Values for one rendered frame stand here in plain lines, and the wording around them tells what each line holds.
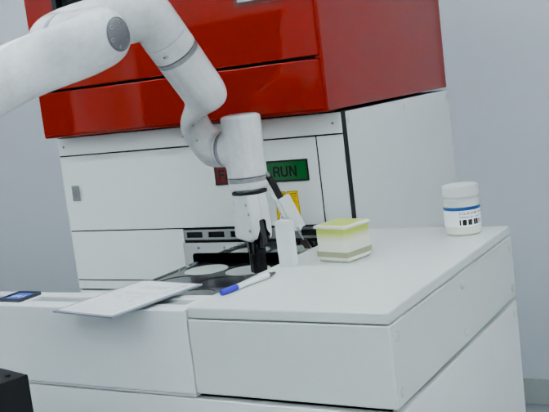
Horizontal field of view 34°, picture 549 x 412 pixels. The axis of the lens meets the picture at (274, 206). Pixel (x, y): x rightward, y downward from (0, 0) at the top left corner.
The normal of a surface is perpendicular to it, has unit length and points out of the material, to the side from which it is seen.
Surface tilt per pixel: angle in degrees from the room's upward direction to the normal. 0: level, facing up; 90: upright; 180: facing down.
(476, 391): 90
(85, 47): 103
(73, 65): 110
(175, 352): 90
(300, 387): 90
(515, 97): 90
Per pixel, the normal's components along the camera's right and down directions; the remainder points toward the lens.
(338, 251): -0.68, 0.18
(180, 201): -0.49, 0.18
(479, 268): 0.86, -0.04
